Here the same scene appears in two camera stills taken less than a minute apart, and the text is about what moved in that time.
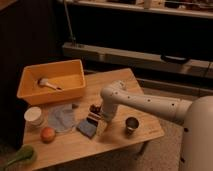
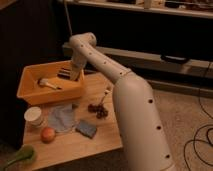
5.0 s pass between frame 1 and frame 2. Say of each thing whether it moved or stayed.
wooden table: stayed
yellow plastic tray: stayed
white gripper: moved
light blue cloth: stayed
